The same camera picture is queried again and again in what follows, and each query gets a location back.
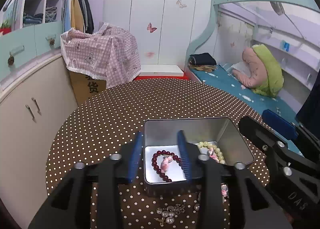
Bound pink kitty charm on table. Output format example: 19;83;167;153
221;183;229;198

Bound teal drawer unit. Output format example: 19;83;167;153
0;21;63;80

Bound pink checkered cloth cover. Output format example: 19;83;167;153
60;23;141;89

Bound silver metal tin box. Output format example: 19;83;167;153
143;117;254;197

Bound dark red bead bracelet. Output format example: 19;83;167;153
151;149;183;183

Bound white low platform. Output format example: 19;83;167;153
139;64;184;77

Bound pink kitty charm keychain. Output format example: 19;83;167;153
160;156;172;173

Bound yellow-green bead bracelet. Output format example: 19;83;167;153
197;140;227;165

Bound brown cardboard box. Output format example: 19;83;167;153
69;71;106;106

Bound teal patterned bed sheet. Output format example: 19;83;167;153
189;63;304;157

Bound folded dark clothes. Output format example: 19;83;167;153
188;52;217;72

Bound white wardrobe with butterflies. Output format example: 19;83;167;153
103;0;211;69

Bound beige cabinet with handles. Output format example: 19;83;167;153
0;52;79;204

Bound hanging clothes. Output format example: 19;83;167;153
61;0;94;34

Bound pearl and silver jewelry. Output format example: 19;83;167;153
154;204;185;227

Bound pink pillow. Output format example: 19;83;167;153
232;48;267;89

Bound brown polka dot tablecloth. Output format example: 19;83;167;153
46;78;269;228

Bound green blanket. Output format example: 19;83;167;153
252;44;284;97

